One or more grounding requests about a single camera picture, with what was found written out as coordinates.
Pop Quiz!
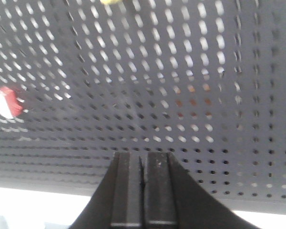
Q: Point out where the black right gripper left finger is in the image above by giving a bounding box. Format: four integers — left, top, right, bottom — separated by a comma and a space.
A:
70, 153, 143, 229

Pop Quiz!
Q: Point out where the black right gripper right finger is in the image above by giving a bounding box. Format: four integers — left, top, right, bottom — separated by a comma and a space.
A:
144, 152, 256, 229

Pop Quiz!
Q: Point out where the white standing desk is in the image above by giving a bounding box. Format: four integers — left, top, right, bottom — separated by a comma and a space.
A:
0, 186, 286, 229

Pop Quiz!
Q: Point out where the black perforated pegboard panel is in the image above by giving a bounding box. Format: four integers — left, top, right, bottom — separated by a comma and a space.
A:
0, 0, 286, 214

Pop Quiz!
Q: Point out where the white red toggle switch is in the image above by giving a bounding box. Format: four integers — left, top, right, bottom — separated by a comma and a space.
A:
0, 86, 23, 119

